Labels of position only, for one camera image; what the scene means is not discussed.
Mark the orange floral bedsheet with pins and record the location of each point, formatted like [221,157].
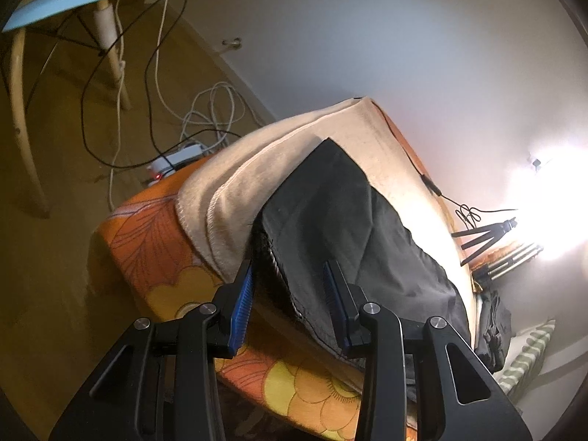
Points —
[147,248]

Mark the small metal wall fitting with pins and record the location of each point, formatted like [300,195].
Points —
[233,42]

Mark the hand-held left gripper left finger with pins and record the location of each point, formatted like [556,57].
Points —
[243,303]

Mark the grey folded clothes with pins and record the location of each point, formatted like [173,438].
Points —
[496,326]

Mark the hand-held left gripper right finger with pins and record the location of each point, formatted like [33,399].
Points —
[333,303]

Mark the black pants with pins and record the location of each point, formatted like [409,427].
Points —
[344,220]

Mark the green striped white pillow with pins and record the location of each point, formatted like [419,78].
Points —
[528,349]

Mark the folded silver tripod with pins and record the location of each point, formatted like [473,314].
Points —
[510,262]

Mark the small black tripod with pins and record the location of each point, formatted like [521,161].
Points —
[487,234]

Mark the beige blanket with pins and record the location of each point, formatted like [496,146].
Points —
[275,156]

